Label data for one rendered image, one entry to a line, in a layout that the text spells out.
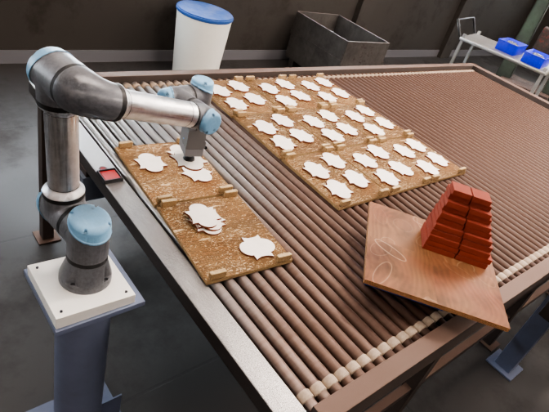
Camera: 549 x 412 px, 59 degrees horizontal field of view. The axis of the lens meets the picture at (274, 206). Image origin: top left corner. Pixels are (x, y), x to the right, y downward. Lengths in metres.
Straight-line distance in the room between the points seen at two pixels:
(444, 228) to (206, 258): 0.87
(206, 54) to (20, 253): 2.94
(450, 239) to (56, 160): 1.35
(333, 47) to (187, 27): 1.78
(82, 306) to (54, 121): 0.52
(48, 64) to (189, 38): 3.89
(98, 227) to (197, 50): 3.87
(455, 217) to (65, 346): 1.39
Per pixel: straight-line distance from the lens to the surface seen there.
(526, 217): 2.88
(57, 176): 1.47
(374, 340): 1.66
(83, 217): 1.46
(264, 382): 1.42
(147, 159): 2.09
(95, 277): 1.53
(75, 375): 1.84
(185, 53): 5.22
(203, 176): 2.05
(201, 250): 1.69
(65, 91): 1.25
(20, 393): 2.46
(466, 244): 1.94
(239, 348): 1.47
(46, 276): 1.61
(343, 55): 5.88
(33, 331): 2.65
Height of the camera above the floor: 2.05
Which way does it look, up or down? 34 degrees down
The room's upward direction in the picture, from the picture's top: 18 degrees clockwise
